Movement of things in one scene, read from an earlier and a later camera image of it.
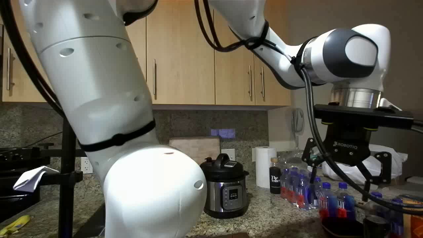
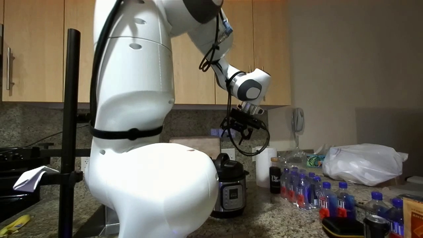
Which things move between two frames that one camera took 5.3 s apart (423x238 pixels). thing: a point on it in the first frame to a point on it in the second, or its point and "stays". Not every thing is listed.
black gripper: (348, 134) to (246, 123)
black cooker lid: (222, 169) stays
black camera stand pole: (67, 181) stays
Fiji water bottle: (304, 189) stays
